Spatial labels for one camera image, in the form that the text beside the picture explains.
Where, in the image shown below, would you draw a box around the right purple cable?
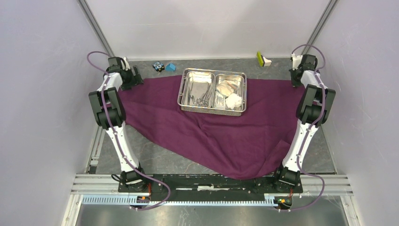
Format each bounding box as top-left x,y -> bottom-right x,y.
274,44 -> 327,213

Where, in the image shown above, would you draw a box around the beige gauze roll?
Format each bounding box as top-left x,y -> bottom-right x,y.
216,80 -> 238,97

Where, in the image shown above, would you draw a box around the yellow green white object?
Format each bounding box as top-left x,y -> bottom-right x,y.
256,51 -> 272,67

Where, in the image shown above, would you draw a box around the blue small block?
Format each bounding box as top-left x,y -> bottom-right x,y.
165,63 -> 176,72

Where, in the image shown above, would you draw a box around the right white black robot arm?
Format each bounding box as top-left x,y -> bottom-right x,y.
271,53 -> 336,192

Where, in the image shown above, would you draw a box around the steel forceps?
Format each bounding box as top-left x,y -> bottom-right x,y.
188,88 -> 196,106

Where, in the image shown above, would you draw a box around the purple cloth wrap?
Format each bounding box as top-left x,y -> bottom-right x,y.
119,75 -> 304,179

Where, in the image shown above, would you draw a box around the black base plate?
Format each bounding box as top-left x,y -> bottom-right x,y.
118,174 -> 303,202

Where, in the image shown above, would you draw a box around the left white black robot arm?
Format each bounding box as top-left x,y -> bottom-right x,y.
88,56 -> 149,193

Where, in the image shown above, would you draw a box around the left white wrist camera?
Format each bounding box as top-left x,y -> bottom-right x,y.
122,57 -> 131,71

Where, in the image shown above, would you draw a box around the aluminium frame rail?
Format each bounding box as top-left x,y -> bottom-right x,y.
62,174 -> 362,226

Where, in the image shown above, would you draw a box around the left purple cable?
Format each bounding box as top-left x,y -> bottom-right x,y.
87,51 -> 171,211

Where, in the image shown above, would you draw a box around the purple cable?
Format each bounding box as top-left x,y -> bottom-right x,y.
274,44 -> 327,213
87,51 -> 171,211

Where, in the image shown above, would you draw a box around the white sterile packet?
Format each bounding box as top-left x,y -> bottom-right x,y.
213,91 -> 226,110

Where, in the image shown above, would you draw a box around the metal instrument tray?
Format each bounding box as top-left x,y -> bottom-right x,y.
177,68 -> 247,116

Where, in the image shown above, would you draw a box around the white crumpled gauze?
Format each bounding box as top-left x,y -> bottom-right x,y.
225,93 -> 242,110

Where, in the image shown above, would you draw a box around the steel surgical scissors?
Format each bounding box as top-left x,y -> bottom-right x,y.
195,83 -> 211,107

